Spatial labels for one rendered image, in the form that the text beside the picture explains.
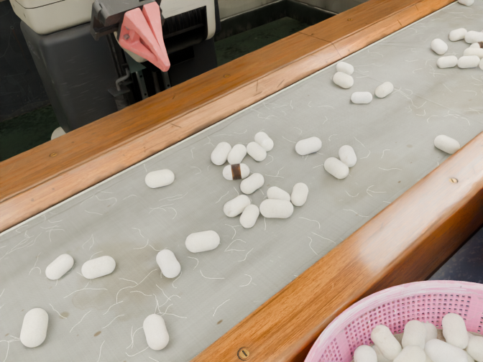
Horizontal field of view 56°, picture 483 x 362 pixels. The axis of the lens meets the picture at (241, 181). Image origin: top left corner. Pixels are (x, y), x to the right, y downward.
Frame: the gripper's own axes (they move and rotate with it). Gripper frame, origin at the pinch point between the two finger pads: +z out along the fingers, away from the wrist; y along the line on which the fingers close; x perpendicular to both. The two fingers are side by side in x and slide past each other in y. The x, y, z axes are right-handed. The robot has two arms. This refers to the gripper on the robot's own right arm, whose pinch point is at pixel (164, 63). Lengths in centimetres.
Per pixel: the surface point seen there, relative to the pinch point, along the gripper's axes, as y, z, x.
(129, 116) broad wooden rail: -3.5, 0.3, 12.0
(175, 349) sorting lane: -19.2, 28.7, -8.8
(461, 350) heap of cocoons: -1.9, 41.2, -19.7
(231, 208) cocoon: -5.1, 20.6, -4.1
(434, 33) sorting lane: 55, 13, 5
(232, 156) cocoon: 1.2, 14.9, 0.8
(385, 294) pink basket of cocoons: -3.5, 34.5, -17.5
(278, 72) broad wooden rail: 21.3, 5.3, 8.5
